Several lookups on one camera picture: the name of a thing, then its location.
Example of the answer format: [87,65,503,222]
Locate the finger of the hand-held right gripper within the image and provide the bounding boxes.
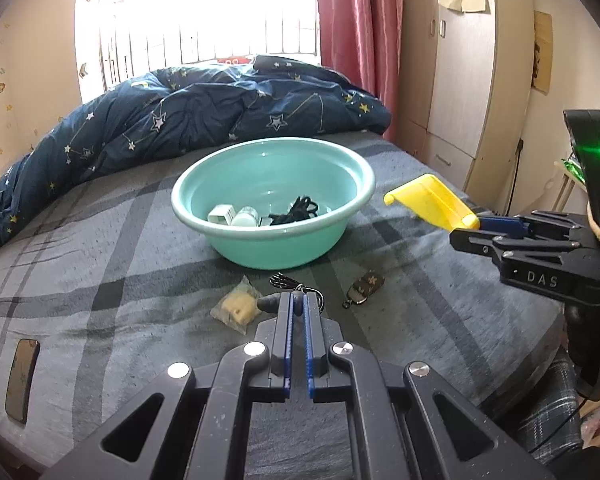
[448,228,583,266]
[476,210,588,242]

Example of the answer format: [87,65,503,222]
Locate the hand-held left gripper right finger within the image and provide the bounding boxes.
[302,292,556,480]

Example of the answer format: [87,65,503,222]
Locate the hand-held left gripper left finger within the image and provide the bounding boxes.
[40,292,301,480]

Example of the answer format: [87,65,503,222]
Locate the black cable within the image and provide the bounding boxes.
[256,272,326,317]

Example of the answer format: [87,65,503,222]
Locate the yellow plastic scoop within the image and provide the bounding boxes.
[383,173,481,231]

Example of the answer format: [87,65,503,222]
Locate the teal plastic basin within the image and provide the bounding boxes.
[171,137,376,270]

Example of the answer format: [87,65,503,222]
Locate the white cream jar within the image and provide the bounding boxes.
[208,204,259,227]

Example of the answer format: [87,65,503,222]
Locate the pastry in clear wrapper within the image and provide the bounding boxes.
[210,275,261,336]

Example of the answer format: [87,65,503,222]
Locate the brown key fob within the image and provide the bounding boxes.
[342,271,385,309]

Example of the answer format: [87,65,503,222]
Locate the grey plaid cloth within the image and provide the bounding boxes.
[500,347,586,453]

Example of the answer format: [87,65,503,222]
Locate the beige wardrobe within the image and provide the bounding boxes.
[397,0,536,206]

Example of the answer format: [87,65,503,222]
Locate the pink curtain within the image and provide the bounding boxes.
[314,0,406,143]

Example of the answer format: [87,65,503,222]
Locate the navy star-print quilt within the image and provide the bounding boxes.
[0,54,392,247]

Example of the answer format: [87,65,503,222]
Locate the dark smartphone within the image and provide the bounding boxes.
[5,338,41,425]

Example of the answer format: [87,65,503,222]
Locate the window with metal grille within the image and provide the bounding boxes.
[75,0,322,103]

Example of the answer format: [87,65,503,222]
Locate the yellowed wall poster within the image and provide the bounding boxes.
[531,10,554,95]

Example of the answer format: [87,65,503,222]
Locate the star wall stickers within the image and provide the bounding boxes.
[0,20,88,186]

